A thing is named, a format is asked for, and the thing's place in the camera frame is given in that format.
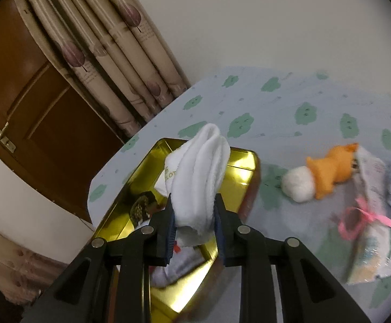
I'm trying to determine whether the white towel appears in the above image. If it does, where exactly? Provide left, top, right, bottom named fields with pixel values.
left=154, top=123, right=230, bottom=248

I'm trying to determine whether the red gold toffee tin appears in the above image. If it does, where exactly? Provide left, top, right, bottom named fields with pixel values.
left=90, top=136, right=262, bottom=323

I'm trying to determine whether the orange plush toy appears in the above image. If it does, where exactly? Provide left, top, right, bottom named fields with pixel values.
left=281, top=143, right=360, bottom=203

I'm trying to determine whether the pink ribbon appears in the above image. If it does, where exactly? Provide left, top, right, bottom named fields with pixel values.
left=338, top=197, right=391, bottom=241

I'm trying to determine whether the blue green-patterned bedsheet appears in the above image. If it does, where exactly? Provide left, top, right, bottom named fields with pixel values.
left=86, top=65, right=391, bottom=323

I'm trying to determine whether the green white wipes packet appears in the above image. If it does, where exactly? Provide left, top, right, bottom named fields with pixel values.
left=346, top=223, right=391, bottom=285

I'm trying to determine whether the beige patterned curtain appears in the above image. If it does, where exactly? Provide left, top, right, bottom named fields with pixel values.
left=14, top=0, right=186, bottom=137

